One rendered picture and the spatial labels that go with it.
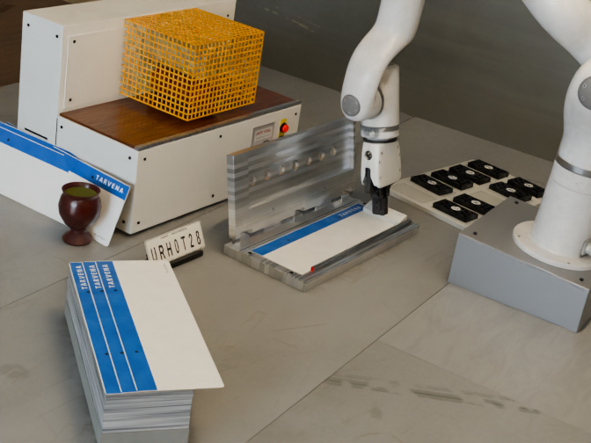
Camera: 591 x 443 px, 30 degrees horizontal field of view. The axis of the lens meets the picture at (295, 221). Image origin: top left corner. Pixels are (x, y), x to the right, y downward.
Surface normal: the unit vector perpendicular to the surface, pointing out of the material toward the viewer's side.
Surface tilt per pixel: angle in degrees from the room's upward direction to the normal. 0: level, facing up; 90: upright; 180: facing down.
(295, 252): 0
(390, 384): 0
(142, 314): 0
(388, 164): 78
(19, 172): 63
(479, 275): 90
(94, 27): 90
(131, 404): 90
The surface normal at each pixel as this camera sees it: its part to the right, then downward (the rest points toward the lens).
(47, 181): -0.43, -0.18
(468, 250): -0.52, 0.28
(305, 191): 0.81, 0.17
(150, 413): 0.31, 0.44
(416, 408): 0.15, -0.90
